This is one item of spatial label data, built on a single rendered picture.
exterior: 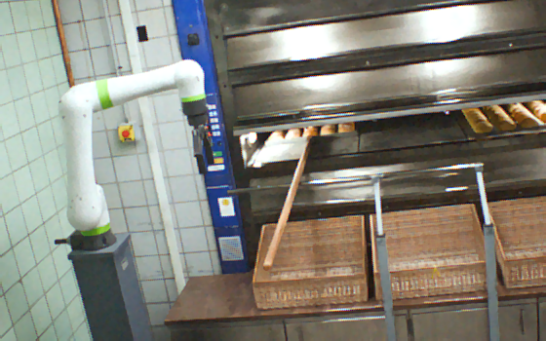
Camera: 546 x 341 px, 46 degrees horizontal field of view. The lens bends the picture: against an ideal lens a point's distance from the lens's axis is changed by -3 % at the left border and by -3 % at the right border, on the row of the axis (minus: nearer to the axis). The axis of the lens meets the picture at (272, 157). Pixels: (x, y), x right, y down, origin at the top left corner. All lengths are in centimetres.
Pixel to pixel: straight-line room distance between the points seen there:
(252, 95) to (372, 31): 71
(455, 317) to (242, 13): 184
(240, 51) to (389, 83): 78
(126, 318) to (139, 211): 116
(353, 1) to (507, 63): 84
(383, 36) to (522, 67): 71
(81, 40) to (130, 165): 74
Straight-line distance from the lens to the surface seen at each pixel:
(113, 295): 277
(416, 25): 340
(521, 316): 331
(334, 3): 340
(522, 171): 361
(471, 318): 328
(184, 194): 372
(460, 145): 352
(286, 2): 343
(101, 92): 259
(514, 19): 345
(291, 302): 329
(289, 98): 346
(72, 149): 248
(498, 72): 347
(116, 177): 382
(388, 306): 315
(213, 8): 348
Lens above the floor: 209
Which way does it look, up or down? 14 degrees down
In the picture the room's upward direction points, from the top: 9 degrees counter-clockwise
